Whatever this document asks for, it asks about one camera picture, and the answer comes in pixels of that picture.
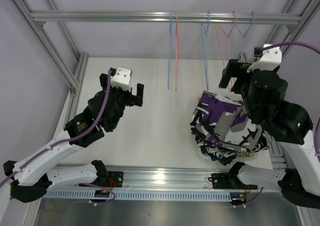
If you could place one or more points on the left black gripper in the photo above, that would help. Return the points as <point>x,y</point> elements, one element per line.
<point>136,100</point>

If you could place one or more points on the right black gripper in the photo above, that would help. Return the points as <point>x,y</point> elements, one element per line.
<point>241,73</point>

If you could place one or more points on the purple grey patterned trousers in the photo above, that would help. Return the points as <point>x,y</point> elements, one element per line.
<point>225,115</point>

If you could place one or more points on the black white floral trousers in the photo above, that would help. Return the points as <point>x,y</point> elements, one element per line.
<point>232,131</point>

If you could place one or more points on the light blue wire hanger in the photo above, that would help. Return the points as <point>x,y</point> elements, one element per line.
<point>244,35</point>
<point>170,49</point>

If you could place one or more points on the pink wire hanger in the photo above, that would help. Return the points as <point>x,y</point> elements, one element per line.
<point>176,49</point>
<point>220,31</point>

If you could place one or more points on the white newspaper print trousers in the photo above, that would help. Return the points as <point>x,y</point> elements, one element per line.
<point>218,153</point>

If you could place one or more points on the yellow-green trousers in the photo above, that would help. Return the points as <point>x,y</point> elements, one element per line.
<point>244,156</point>

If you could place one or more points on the navy blue trousers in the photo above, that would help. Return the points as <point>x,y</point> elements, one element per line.
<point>224,162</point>

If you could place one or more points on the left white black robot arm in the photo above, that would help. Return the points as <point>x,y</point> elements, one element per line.
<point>34,176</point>

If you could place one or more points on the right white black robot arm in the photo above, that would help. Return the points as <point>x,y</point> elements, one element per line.
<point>263,92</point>

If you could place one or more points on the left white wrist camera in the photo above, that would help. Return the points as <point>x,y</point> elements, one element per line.
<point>122,78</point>

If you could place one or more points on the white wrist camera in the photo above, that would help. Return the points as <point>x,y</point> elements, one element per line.
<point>269,57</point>
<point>122,78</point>

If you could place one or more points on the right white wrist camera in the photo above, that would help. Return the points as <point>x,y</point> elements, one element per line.
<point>269,57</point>

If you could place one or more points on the aluminium hanging rail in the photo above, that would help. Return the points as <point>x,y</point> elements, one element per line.
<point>287,19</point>

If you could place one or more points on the aluminium frame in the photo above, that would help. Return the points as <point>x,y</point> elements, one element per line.
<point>155,135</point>

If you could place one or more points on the slotted cable duct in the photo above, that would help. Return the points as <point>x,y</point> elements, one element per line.
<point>162,195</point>

